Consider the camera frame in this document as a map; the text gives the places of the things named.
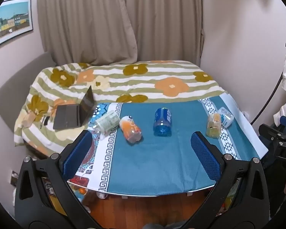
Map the clear cup yellow label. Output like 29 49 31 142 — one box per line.
206 113 222 137

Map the floral striped blanket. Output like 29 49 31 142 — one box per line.
14 61 227 156

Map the black cable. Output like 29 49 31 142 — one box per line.
250 70 285 126

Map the beige curtain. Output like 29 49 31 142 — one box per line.
37 0 204 66

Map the white low table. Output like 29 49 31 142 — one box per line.
69 181 217 199

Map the clear cup orange label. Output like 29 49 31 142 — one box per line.
119 116 142 145

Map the grey sofa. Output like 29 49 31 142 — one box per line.
0 51 56 144

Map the clear cup green label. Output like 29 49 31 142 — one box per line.
93 110 121 134

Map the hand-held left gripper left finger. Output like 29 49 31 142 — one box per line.
14 130 96 225

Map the blue patterned tablecloth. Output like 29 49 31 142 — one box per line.
68 95 269 195

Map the framed wall poster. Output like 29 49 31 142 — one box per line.
0 0 34 51

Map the grey laptop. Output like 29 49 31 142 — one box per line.
53 85 96 130

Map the blue plastic cup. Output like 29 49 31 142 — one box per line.
153 108 172 137

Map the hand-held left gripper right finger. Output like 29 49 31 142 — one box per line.
185 131 270 227

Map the small photo card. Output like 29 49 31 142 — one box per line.
10 170 21 186

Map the white cup blue label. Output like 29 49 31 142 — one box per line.
217 107 234 127

